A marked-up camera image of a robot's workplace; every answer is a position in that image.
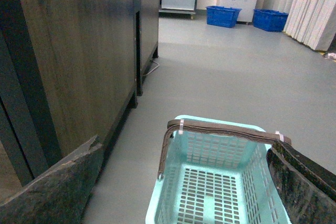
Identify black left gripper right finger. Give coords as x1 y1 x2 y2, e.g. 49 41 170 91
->
266 142 335 223

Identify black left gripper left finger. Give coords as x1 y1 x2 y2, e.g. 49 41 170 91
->
1 135 103 223

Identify light blue plastic basket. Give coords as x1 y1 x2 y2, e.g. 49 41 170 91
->
145 115 290 223

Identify blue plastic basket right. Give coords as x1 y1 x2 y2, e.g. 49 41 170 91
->
253 9 289 32

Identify blue plastic basket left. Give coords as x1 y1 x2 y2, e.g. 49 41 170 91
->
206 6 241 28

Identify dark wooden display stand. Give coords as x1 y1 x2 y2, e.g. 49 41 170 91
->
1 0 159 199

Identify white curtain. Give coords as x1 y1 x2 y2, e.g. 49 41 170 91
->
284 0 335 51

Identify white floor cable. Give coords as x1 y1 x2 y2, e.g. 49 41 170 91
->
142 60 160 77

